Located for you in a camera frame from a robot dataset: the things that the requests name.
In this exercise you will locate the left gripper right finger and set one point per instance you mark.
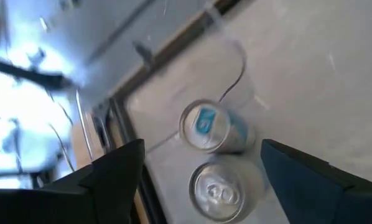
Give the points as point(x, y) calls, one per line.
point(323, 199)

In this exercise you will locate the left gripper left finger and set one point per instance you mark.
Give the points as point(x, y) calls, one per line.
point(80, 202)

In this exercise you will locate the white blue Spindrift can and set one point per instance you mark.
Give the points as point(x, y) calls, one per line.
point(218, 193)

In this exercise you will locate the blue silver Red Bull can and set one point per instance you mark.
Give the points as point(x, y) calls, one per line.
point(204, 124)

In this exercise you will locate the short black post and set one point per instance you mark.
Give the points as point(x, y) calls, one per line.
point(145, 56)

